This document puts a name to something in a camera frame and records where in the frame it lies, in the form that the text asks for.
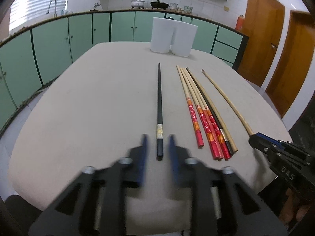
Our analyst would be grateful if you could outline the plain bamboo chopstick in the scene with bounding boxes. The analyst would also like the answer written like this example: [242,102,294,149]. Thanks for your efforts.
[201,69,254,136]
[186,68,238,156]

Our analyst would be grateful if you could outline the black chopstick silver band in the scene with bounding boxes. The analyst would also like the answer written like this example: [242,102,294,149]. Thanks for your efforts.
[157,63,164,160]

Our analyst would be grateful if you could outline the red patterned chopstick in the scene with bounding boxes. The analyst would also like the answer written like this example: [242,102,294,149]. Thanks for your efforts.
[180,68,222,160]
[183,67,232,161]
[182,68,224,160]
[176,65,204,149]

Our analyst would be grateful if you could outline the green kitchen counter cabinets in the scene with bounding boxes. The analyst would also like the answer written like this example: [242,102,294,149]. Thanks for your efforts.
[1,10,249,131]

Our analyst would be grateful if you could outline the wooden door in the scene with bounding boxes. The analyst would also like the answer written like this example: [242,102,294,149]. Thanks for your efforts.
[266,11,314,118]
[238,0,285,87]

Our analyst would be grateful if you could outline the right white plastic container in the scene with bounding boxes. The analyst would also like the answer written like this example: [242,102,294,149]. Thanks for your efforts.
[171,21,198,57]

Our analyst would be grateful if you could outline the white plastic container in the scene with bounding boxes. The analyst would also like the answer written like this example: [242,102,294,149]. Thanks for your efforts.
[150,17,177,53]
[171,21,198,57]

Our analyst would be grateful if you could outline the left white plastic container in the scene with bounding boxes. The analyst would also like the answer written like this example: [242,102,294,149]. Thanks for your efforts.
[150,17,177,53]

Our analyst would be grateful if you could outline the black wok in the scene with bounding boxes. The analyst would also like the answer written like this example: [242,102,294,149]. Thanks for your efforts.
[151,0,169,10]

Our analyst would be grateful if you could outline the white cooking pot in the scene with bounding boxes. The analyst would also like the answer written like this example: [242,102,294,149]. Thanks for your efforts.
[131,0,145,9]

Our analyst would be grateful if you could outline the sink faucet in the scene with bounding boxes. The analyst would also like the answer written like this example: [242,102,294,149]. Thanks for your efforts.
[46,0,58,18]

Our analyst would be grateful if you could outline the window blinds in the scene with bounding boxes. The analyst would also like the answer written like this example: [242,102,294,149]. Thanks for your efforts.
[9,0,67,30]

